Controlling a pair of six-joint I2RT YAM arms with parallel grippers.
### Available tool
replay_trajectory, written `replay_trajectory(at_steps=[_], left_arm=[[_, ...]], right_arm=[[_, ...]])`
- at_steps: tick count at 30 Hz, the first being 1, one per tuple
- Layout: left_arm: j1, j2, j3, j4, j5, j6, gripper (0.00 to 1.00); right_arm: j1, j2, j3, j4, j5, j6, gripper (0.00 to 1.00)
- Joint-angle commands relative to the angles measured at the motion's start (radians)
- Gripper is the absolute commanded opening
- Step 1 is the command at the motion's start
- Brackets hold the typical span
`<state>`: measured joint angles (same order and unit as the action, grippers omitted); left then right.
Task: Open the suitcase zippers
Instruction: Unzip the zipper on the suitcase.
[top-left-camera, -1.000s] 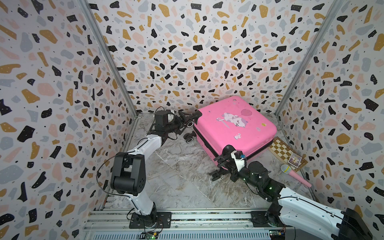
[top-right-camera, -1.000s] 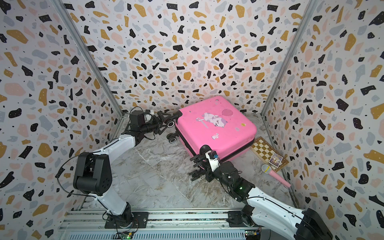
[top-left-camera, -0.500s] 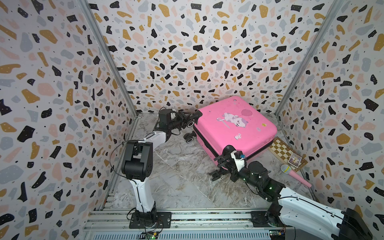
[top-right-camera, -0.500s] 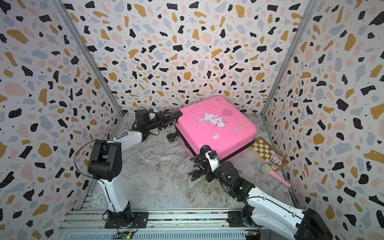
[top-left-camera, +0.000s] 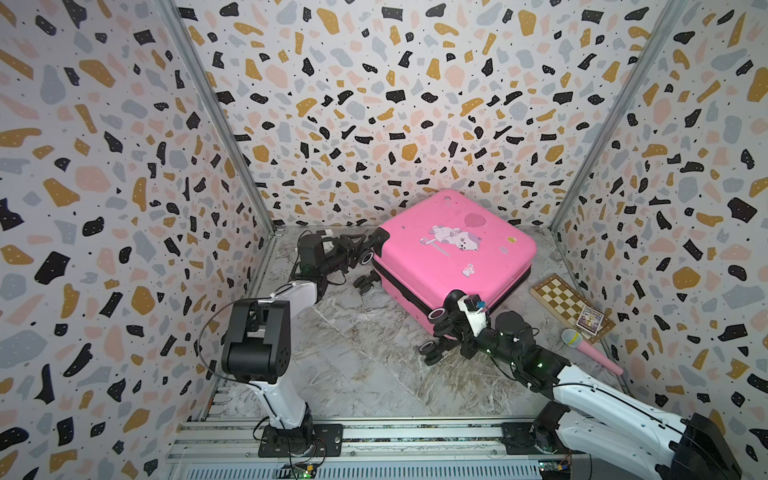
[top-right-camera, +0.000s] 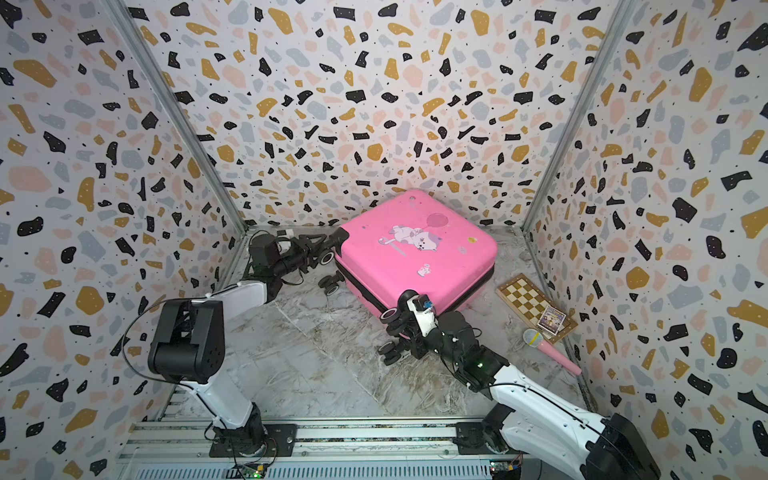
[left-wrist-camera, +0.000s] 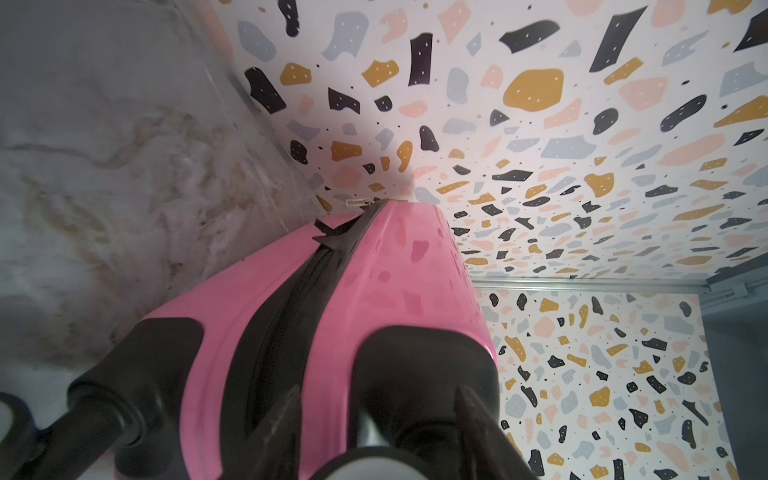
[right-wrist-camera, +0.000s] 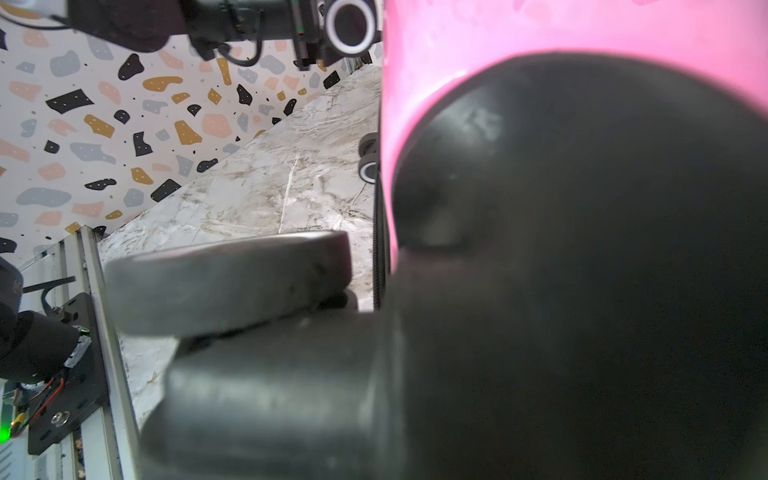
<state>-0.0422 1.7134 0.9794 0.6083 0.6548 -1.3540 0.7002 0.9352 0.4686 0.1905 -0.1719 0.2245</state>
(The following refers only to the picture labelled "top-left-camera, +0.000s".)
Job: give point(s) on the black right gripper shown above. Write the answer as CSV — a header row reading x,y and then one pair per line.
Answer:
x,y
467,341

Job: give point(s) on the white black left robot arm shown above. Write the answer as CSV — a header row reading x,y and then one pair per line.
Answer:
x,y
257,348

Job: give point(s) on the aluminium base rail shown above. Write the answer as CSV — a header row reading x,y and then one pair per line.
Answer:
x,y
371,448

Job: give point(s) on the pink toy microphone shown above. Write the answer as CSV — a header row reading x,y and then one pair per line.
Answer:
x,y
574,339

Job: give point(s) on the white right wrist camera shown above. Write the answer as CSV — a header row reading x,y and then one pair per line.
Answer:
x,y
474,310

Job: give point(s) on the pink hard-shell suitcase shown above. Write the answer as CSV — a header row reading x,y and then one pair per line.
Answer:
x,y
441,249

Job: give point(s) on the left aluminium corner post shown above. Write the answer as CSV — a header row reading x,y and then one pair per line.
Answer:
x,y
168,11

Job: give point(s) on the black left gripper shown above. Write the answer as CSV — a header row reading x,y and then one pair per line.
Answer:
x,y
346,250

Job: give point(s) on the aluminium corner post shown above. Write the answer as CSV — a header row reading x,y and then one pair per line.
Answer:
x,y
168,11
669,16

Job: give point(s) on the wooden chess board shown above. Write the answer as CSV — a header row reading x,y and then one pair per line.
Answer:
x,y
561,300

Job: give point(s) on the small card box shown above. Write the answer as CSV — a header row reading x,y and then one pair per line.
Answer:
x,y
590,320

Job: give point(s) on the circuit board right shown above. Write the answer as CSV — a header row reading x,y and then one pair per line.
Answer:
x,y
554,470

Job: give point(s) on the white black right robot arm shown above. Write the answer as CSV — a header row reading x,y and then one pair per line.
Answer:
x,y
584,414

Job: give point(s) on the green circuit board left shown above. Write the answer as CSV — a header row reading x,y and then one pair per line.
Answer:
x,y
297,473

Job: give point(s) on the right aluminium corner post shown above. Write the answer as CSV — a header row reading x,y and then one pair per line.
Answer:
x,y
669,16

